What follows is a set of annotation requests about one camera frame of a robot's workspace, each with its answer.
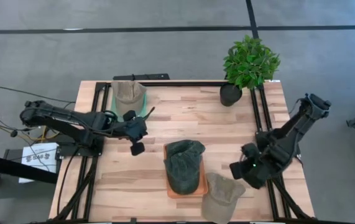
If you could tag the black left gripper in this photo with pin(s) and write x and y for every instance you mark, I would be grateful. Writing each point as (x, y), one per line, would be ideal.
(136, 128)

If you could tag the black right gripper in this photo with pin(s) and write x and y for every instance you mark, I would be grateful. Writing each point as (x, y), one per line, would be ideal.
(261, 171)

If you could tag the beige cap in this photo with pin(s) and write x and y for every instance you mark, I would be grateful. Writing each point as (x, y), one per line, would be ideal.
(222, 196)
(129, 95)

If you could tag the dark green cap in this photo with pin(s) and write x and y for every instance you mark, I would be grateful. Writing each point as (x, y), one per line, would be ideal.
(185, 147)
(181, 177)

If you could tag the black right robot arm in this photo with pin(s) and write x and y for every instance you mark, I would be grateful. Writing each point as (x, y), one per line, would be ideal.
(304, 124)

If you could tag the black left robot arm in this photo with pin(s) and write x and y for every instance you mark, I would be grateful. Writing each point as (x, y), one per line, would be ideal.
(56, 119)

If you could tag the teal plastic bin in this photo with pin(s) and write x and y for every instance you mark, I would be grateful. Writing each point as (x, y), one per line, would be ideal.
(145, 105)

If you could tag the orange plastic tray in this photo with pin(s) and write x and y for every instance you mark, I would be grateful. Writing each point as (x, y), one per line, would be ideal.
(186, 196)

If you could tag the white printed paper sheet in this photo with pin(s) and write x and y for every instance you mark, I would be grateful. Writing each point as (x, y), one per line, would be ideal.
(40, 155)

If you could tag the potted green plant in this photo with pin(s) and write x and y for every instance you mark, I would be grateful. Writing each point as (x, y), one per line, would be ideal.
(248, 62)

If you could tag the black desk beam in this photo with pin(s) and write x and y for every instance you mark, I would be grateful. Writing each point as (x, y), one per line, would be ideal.
(15, 168)

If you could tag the black flat bar bracket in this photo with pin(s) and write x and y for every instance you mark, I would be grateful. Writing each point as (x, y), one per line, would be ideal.
(141, 76)

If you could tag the black aluminium table frame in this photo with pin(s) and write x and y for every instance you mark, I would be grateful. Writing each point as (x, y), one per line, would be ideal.
(180, 83)

